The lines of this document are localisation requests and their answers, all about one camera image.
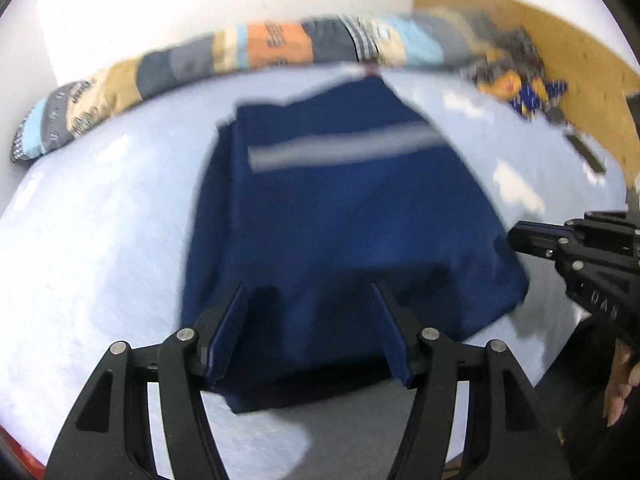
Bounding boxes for rolled patchwork quilt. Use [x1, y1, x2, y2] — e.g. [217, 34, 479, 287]
[10, 7, 506, 163]

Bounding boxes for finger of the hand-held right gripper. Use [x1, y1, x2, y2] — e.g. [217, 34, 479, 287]
[565, 212, 640, 261]
[509, 221, 640, 348]

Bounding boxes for person's right hand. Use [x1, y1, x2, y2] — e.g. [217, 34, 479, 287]
[602, 344, 640, 428]

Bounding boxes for red bag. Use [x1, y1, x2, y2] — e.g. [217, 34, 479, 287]
[0, 425, 46, 480]

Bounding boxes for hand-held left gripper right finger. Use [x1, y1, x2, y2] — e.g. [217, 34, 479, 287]
[371, 281, 571, 480]

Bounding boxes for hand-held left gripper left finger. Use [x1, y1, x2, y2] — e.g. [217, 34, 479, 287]
[45, 282, 249, 480]

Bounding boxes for wooden headboard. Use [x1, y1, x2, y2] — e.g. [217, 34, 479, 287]
[414, 0, 640, 186]

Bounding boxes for dark patterned cloth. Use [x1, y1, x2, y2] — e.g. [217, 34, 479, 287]
[460, 27, 571, 123]

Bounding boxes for bed with light blue sheet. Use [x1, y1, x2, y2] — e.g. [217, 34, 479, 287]
[0, 62, 628, 480]

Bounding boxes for navy jacket with red collar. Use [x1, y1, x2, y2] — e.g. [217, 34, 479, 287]
[181, 62, 531, 415]

